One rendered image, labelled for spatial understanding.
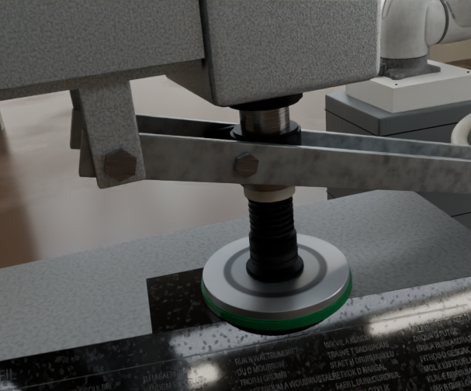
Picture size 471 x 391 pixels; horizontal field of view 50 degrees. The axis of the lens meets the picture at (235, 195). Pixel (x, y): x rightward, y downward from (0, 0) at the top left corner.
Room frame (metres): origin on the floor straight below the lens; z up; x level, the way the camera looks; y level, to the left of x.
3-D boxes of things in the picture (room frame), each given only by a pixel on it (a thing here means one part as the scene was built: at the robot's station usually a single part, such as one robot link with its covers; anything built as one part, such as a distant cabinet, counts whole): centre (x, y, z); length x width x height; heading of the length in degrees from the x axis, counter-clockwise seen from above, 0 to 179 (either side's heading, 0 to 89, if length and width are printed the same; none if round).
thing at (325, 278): (0.64, -0.05, 0.84); 0.21 x 0.21 x 0.01
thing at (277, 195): (0.64, -0.05, 0.99); 0.07 x 0.07 x 0.04
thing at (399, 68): (1.73, -0.59, 0.91); 0.22 x 0.18 x 0.06; 107
